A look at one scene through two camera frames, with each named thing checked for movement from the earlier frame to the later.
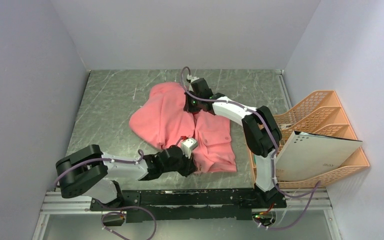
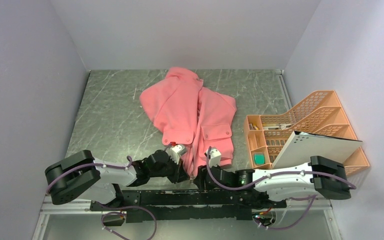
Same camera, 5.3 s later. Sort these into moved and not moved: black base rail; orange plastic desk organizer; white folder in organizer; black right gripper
Moved: black right gripper
Not moved: white folder in organizer; black base rail; orange plastic desk organizer
